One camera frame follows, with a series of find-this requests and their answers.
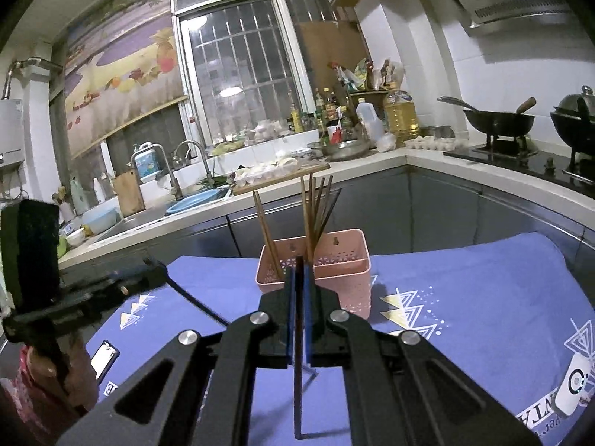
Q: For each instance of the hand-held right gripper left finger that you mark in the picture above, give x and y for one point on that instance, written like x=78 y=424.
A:
x=290 y=316

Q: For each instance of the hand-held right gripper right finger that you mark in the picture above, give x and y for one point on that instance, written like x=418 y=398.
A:
x=308 y=325

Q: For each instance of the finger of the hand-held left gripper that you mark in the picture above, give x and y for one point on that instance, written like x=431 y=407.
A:
x=130 y=281

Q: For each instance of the pink perforated utensil basket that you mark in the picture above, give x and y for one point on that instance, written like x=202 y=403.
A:
x=344 y=278

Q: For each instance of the dark brown chopstick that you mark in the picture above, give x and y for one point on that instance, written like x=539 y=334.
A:
x=299 y=404

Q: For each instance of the brown wooden chopstick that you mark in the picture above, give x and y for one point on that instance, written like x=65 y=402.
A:
x=267 y=232

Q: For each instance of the bunch of wooden chopsticks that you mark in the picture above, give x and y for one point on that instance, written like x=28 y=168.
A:
x=312 y=213

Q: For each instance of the dark thin chopstick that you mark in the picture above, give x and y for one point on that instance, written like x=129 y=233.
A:
x=331 y=209

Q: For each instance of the person's left forearm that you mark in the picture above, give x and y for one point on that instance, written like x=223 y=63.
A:
x=28 y=404

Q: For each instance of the person's left hand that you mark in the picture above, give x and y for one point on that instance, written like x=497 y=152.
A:
x=81 y=371

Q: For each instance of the small white bowl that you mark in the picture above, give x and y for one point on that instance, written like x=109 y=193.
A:
x=76 y=237

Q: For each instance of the steel kitchen sink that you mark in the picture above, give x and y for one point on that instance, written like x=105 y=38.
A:
x=139 y=223

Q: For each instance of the light blue bowl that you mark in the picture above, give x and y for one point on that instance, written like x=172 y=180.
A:
x=102 y=220

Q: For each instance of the wooden cutting board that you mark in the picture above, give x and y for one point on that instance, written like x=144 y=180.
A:
x=130 y=195
x=309 y=169

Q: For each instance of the blue plastic basin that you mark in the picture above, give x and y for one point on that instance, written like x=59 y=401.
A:
x=190 y=202

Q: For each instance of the angular steel faucet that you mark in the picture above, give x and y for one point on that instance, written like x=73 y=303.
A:
x=171 y=181

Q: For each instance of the white water heater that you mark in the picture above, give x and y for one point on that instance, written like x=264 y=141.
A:
x=11 y=130

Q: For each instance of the curved steel faucet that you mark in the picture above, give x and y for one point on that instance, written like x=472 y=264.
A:
x=208 y=172

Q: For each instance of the row of white food pieces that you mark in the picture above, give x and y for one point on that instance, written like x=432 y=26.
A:
x=265 y=172

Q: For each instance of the blue printed tablecloth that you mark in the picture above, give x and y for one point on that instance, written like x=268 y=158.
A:
x=465 y=288

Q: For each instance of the white kitchen countertop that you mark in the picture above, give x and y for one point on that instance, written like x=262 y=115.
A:
x=372 y=167

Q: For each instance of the metal basin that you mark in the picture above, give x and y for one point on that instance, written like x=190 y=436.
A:
x=339 y=150

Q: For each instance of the grey kitchen cabinets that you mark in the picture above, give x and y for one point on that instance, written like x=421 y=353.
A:
x=441 y=213

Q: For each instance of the silver exhaust pipe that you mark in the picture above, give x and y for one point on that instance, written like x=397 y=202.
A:
x=32 y=61

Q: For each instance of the white plastic bag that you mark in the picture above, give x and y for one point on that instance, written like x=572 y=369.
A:
x=386 y=141

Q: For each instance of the row of condiment bottles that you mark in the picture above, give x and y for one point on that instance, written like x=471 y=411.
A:
x=325 y=107

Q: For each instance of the tray of eggs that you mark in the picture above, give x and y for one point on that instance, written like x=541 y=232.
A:
x=430 y=143

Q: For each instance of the large yellow oil bottle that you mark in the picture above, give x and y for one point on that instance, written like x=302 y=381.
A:
x=402 y=118

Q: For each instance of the barred kitchen window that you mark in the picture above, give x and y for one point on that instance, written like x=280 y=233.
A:
x=232 y=55

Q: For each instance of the pile of snack bags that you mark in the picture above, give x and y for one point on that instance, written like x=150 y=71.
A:
x=362 y=76

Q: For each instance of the black glass gas stove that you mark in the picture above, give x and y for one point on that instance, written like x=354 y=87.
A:
x=511 y=158

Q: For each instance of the brown cardboard sheet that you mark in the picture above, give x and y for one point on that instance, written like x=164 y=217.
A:
x=330 y=51

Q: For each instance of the black open wok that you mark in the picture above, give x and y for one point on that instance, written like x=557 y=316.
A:
x=497 y=123

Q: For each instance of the black wok with lid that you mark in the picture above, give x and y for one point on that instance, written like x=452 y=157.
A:
x=576 y=111

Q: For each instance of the steel range hood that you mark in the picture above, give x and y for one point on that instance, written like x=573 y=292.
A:
x=511 y=14

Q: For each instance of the fruit wall poster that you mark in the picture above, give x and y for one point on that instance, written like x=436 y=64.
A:
x=125 y=55

